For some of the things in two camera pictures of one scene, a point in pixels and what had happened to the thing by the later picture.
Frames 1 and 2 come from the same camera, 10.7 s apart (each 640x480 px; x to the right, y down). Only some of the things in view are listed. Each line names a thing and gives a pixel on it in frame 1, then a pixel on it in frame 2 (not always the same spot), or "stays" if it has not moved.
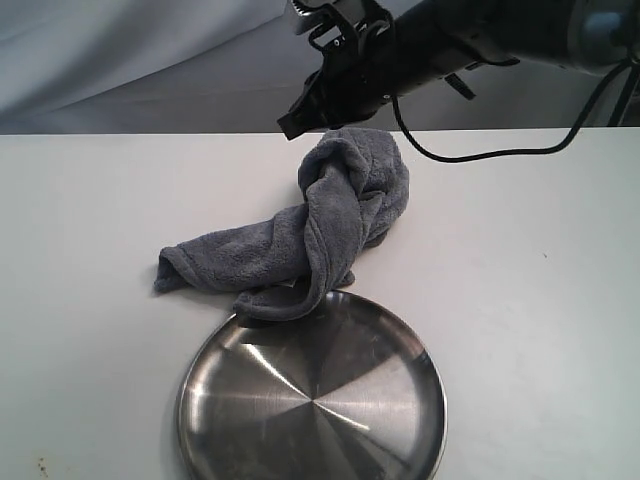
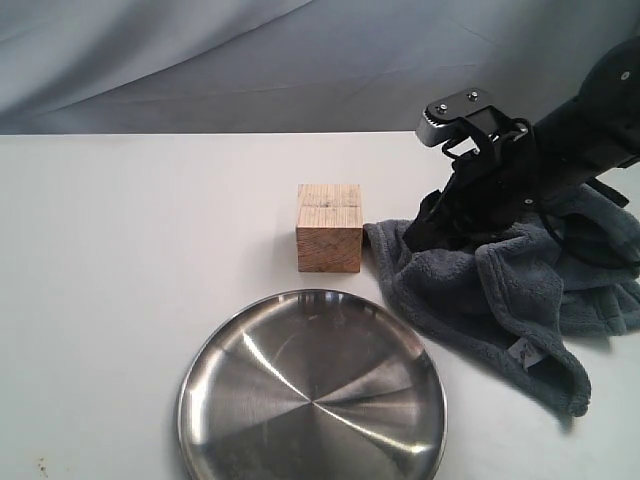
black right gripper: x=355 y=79 to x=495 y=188
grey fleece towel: x=285 y=264 to x=509 y=297
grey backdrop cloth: x=233 y=67 stays
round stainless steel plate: x=351 y=392 stays
